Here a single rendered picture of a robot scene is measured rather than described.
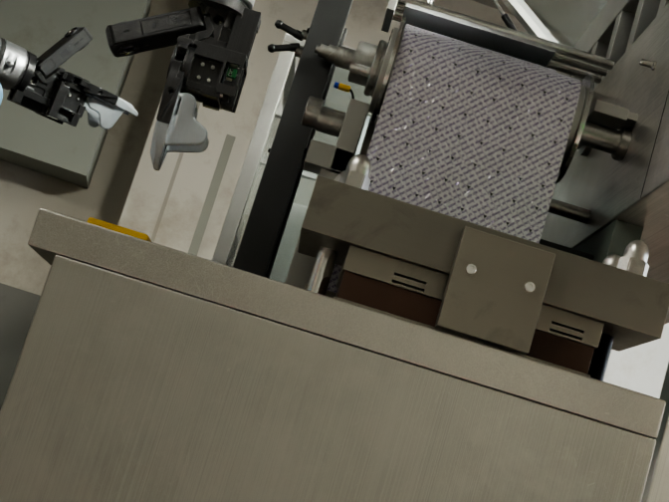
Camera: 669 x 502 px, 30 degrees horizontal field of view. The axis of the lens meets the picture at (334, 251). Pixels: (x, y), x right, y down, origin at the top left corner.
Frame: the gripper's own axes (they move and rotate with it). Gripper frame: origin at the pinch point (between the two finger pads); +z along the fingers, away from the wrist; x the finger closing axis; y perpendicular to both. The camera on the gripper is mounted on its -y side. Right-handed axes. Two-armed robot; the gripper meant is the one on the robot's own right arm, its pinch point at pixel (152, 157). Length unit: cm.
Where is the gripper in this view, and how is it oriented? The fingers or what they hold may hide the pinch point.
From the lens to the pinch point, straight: 145.2
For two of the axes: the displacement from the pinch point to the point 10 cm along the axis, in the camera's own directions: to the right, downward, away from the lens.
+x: -0.6, 1.6, 9.9
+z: -2.7, 9.5, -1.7
